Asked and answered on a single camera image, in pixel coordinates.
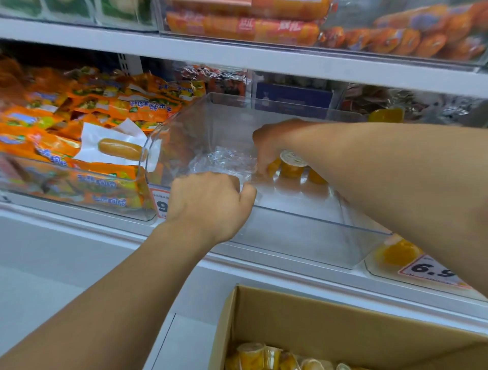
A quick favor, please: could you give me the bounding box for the white sausage packet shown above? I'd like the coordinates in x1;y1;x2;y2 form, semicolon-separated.
74;118;163;172

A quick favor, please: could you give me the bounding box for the person's right hand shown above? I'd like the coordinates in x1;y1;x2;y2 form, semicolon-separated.
252;118;318;178

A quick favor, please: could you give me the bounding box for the pile of brown sachets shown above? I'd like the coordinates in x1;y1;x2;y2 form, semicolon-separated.
339;83;405;113

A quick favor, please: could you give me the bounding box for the dark blue card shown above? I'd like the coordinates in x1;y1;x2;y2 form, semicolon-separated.
255;82;334;109

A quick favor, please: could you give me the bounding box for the person's left hand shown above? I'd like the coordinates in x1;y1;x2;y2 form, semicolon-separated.
166;171;258;245

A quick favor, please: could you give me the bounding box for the crumpled clear plastic bag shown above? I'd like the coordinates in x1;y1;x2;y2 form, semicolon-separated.
189;146;258;182

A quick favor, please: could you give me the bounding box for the cluster of white-lid jelly cups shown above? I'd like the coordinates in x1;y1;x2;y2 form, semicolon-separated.
266;149;329;186

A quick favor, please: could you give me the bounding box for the pile of yellow jelly cups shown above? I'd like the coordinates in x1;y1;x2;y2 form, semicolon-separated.
225;342;363;370

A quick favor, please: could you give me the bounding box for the pile of red snack packets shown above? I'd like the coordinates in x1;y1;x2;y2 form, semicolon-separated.
171;63;249;96

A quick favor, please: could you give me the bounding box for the person's right forearm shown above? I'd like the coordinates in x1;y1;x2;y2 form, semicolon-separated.
289;121;488;298

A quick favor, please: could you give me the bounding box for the person's left forearm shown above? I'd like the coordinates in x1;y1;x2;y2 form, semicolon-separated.
0;221;216;370

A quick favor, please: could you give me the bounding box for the brown cardboard box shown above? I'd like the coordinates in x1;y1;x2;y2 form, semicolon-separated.
207;284;488;370

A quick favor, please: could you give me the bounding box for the pile of silver foil packets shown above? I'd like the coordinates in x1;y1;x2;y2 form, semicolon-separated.
404;89;488;127

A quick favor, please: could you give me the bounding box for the pile of orange snack packets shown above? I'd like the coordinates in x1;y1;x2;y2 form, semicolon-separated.
0;57;206;210

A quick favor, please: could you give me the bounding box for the orange white price tag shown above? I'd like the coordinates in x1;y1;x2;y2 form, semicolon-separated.
398;254;472;289
148;186;171;220

